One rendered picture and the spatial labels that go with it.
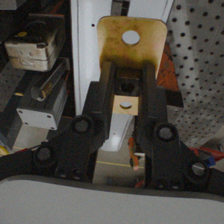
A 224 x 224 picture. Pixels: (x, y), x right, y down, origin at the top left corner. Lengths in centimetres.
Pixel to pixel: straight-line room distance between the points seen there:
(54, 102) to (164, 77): 33
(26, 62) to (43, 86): 6
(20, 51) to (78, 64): 14
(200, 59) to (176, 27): 19
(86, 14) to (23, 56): 14
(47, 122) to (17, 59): 17
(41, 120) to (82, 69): 16
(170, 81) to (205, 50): 29
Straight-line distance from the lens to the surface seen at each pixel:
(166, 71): 58
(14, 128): 66
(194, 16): 71
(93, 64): 42
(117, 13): 37
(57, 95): 46
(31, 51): 35
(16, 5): 32
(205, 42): 77
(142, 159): 72
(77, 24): 37
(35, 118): 46
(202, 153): 277
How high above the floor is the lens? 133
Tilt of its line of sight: 36 degrees down
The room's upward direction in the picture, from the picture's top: 172 degrees counter-clockwise
